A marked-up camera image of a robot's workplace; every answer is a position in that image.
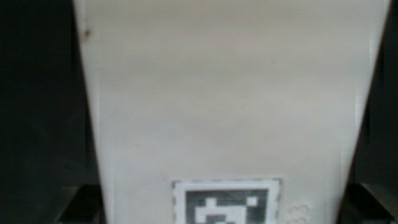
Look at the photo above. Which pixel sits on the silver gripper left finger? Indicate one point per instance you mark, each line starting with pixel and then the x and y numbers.
pixel 80 205

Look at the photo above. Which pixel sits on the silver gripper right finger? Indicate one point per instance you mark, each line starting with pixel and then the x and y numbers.
pixel 373 204

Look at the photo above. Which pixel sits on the small white tagged block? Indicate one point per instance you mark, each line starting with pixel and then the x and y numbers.
pixel 227 84

